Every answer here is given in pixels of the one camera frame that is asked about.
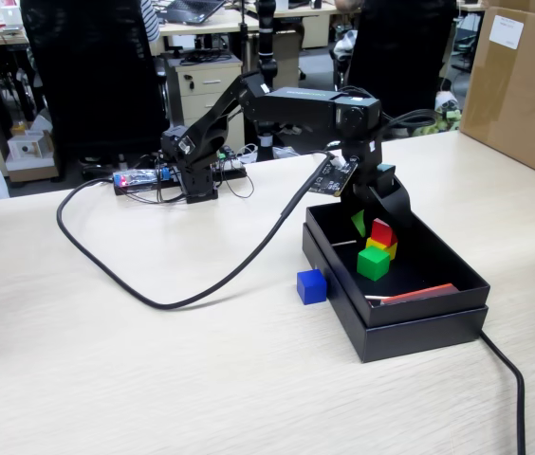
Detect black open box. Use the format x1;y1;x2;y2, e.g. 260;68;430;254
301;222;489;365

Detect circuit board with red LED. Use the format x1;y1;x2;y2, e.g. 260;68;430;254
112;168;174;189

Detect green plush toy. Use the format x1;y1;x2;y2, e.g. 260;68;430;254
431;89;462;137

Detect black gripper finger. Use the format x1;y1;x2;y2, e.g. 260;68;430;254
368;175;413;230
349;209;369;237

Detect thin black servo wires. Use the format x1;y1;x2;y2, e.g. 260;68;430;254
379;108;440;141

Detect small white cardboard box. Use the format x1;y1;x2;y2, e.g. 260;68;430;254
6;132;56;172

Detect large brown cardboard box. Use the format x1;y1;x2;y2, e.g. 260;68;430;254
458;0;535;189

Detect black mesh office chair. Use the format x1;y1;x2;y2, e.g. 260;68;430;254
19;0;170;168
341;0;459;139

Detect open black laptop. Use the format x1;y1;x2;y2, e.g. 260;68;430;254
165;0;227;26

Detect light wood office desk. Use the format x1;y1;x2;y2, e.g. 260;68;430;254
151;2;341;103

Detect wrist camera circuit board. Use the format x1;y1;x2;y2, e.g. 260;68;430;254
306;155;361;199

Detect red wooden cube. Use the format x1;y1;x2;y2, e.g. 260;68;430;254
370;218;398;248

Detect blue wooden cube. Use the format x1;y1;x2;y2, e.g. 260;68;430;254
296;268;329;305

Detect person in striped shirt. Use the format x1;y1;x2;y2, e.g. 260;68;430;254
138;0;162;45

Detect beige drawer cabinet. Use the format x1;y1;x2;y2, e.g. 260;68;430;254
171;52;246;154

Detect thick black camera cable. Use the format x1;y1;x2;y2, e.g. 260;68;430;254
56;149;345;312

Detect yellow wooden cube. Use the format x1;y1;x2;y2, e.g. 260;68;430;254
365;236;399;263

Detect green wooden cube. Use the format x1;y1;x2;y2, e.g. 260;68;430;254
356;247;391;282

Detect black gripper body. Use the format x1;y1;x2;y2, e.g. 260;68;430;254
352;160;398;201

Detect thick black table cable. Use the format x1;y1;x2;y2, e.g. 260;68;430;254
479;330;527;455

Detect black cardboard box tray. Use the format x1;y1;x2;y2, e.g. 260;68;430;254
304;193;492;329

